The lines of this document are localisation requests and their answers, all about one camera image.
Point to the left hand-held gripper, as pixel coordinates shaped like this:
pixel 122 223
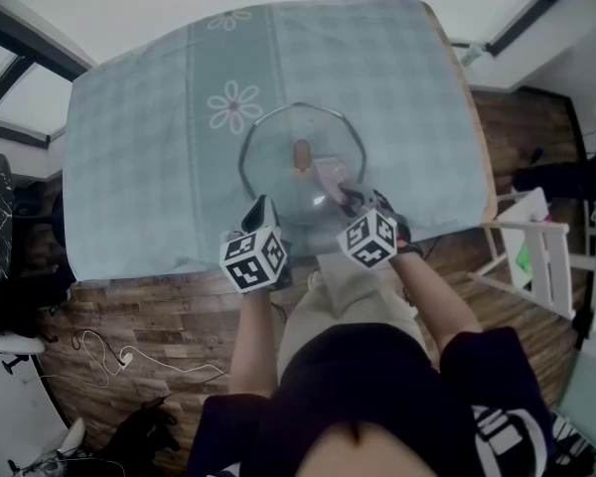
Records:
pixel 253 261

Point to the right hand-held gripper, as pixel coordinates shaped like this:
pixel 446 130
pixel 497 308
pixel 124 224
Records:
pixel 370 239

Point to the pink cleaning cloth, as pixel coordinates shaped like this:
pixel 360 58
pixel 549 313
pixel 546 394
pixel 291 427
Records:
pixel 330 177

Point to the glass pot lid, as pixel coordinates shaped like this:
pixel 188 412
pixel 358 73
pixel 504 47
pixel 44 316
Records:
pixel 288 127

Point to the person's left forearm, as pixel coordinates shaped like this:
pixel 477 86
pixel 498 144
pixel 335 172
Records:
pixel 253 346

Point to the person's right forearm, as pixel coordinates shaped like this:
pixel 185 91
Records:
pixel 437 306

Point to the person's right hand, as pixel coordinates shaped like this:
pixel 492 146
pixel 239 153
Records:
pixel 402 231

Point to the black wrist band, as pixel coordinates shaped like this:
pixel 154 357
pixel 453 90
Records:
pixel 412 250

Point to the person's beige trousers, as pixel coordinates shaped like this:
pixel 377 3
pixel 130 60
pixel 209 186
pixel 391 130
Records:
pixel 347 296

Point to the wooden table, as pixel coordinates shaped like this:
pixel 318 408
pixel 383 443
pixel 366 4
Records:
pixel 489 202

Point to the light blue floral tablecloth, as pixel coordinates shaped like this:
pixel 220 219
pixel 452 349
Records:
pixel 129 167

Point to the green item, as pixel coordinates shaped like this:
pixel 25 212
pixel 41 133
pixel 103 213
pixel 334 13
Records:
pixel 523 259

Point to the person's torso in dark shirt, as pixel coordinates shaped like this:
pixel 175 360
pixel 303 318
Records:
pixel 367 395

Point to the white wooden chair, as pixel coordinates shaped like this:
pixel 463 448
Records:
pixel 551 266

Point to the black framed window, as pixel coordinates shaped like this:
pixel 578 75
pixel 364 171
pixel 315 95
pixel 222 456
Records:
pixel 477 3
pixel 25 102

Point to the black bag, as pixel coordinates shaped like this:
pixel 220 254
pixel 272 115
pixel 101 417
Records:
pixel 134 435

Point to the white office chair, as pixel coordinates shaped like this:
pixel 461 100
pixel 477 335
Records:
pixel 20 345

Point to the pale green glass table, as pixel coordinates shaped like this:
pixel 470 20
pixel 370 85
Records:
pixel 591 390

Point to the white curved desk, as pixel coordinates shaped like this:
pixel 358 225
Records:
pixel 10 415

